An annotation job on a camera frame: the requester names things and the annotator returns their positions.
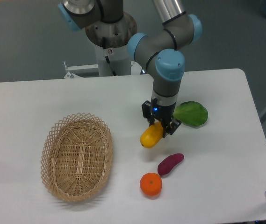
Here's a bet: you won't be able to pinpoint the white metal base frame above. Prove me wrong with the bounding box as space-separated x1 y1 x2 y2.
63 61 146 79

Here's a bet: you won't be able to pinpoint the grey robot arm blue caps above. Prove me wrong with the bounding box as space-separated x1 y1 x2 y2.
58 0 202 136

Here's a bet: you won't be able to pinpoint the green bok choy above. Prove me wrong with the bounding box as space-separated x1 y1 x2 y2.
173 101 208 127

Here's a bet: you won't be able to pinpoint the orange mandarin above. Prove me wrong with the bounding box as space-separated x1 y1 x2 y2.
140 173 162 196

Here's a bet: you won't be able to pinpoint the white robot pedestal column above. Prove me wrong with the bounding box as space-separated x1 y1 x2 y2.
94 45 131 77

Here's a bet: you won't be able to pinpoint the purple sweet potato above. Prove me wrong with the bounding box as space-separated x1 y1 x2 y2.
157 153 185 176

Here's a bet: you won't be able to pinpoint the yellow mango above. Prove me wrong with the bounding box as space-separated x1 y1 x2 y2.
140 121 164 148

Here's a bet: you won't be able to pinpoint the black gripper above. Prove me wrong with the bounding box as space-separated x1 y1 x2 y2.
142 95 181 138

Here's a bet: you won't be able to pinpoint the black cable on pedestal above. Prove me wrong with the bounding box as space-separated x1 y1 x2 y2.
102 37 117 77

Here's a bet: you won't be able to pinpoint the woven wicker basket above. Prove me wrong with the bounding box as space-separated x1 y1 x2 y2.
41 113 113 202

